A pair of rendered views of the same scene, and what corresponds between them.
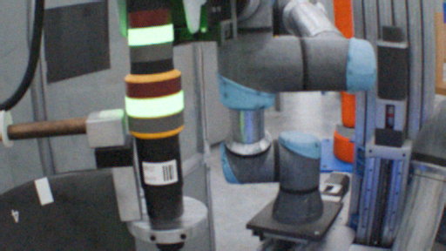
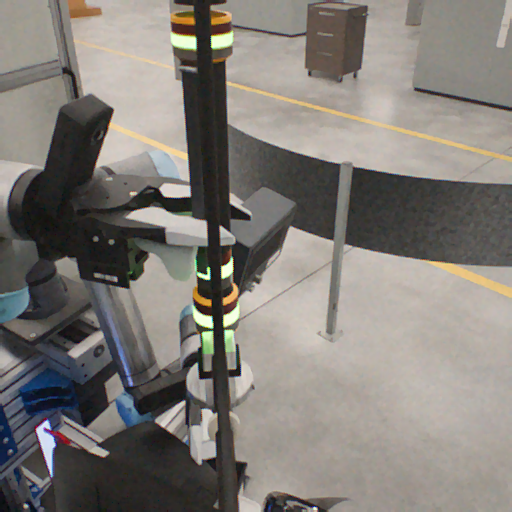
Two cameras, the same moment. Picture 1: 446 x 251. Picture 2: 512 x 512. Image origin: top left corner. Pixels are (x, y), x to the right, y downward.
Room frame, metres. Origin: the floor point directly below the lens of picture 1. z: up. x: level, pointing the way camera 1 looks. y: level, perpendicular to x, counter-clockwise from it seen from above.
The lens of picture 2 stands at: (0.28, 0.46, 1.88)
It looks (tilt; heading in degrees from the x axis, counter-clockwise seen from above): 32 degrees down; 271
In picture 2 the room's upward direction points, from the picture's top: straight up
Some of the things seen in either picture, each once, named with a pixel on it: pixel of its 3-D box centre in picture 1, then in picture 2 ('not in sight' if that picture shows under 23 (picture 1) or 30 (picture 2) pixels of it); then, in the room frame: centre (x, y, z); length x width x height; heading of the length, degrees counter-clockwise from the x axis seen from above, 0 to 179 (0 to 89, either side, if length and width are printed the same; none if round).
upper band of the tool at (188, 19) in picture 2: not in sight; (202, 36); (0.33, 0.05, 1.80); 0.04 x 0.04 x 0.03
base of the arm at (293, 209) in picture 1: (299, 197); not in sight; (1.12, -0.20, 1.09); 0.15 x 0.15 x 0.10
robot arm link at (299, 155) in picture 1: (297, 159); not in sight; (1.12, -0.19, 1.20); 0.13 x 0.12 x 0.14; 86
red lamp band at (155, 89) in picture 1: (152, 84); (215, 297); (0.33, 0.05, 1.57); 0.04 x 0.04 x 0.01
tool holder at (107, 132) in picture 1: (147, 172); (219, 358); (0.33, 0.06, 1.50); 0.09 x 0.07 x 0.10; 97
